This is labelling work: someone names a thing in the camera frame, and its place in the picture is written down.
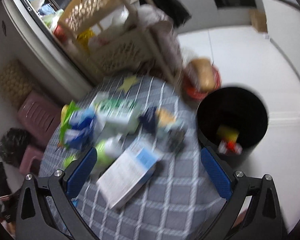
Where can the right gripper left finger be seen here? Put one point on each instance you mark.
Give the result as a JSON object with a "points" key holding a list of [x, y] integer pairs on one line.
{"points": [[67, 184]]}

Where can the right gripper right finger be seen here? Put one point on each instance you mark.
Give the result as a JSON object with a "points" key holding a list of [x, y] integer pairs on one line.
{"points": [[230, 187]]}

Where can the white green plastic bottle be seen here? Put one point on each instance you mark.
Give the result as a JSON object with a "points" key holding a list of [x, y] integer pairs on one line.
{"points": [[108, 150]]}

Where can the blue white snack bag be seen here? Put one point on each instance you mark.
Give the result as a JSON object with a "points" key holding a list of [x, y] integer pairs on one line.
{"points": [[81, 129]]}

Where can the white blue paper box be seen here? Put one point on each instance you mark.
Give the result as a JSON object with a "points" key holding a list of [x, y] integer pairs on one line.
{"points": [[128, 173]]}

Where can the green plastic bag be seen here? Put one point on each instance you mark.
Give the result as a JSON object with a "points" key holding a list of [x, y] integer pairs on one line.
{"points": [[66, 113]]}

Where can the dark blue orange wrapper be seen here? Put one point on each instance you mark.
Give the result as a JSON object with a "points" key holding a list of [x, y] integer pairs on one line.
{"points": [[169, 131]]}

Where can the yellow red trash in bin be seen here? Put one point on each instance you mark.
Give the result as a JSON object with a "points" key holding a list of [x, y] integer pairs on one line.
{"points": [[229, 144]]}

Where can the black trash bin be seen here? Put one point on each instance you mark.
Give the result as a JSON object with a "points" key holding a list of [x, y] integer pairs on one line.
{"points": [[235, 108]]}

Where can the black plastic bag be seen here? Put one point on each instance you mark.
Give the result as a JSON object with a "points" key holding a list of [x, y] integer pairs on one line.
{"points": [[13, 145]]}

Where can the pink plastic stool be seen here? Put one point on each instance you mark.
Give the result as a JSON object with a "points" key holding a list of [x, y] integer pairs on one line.
{"points": [[40, 117]]}

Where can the grey checked tablecloth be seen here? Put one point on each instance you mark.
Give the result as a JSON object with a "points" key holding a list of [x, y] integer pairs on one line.
{"points": [[176, 200]]}

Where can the green white tissue pack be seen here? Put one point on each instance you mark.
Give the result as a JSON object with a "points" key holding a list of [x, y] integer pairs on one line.
{"points": [[120, 115]]}

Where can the red plastic basket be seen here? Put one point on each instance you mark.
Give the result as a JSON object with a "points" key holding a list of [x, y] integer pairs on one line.
{"points": [[193, 90]]}

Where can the brown bread loaf bag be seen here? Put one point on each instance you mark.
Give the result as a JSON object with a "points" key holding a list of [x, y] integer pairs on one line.
{"points": [[204, 71]]}

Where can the grey cloth on rack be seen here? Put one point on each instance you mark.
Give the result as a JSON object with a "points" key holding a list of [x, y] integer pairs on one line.
{"points": [[162, 29]]}

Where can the beige plastic storage rack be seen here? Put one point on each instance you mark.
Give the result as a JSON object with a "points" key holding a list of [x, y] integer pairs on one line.
{"points": [[106, 38]]}

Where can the cardboard box on floor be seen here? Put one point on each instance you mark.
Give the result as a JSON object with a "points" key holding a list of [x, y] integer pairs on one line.
{"points": [[258, 20]]}

